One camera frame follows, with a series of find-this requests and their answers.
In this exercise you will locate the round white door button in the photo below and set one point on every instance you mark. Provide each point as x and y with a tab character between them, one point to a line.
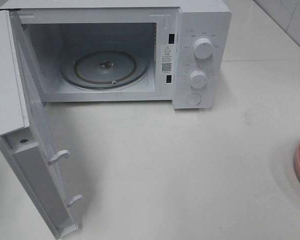
194	99

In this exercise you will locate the white round knob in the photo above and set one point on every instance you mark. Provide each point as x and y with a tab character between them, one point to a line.
198	79
203	47

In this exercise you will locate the white microwave door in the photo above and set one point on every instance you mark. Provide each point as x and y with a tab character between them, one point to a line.
26	139

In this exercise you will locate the white warning label sticker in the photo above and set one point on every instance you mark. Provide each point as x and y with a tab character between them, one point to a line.
167	57

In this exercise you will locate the glass microwave turntable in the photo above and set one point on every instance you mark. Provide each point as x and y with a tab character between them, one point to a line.
106	66

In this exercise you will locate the white microwave oven body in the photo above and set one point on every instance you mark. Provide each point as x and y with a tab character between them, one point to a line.
57	26

